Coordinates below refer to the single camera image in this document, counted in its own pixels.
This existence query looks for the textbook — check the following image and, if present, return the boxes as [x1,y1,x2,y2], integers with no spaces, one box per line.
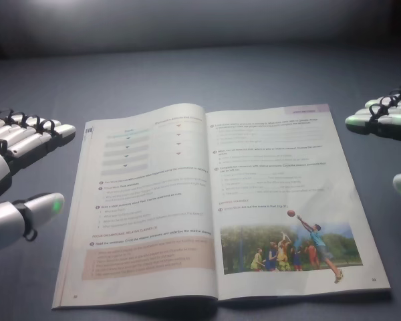
[50,102,392,310]

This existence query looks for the grey table cloth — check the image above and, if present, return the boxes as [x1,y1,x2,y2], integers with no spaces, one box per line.
[0,49,401,321]

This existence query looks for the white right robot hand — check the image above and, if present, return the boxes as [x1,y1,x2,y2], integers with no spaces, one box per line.
[344,82,401,200]

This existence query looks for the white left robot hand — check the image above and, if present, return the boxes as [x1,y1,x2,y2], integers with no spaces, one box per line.
[0,107,76,254]

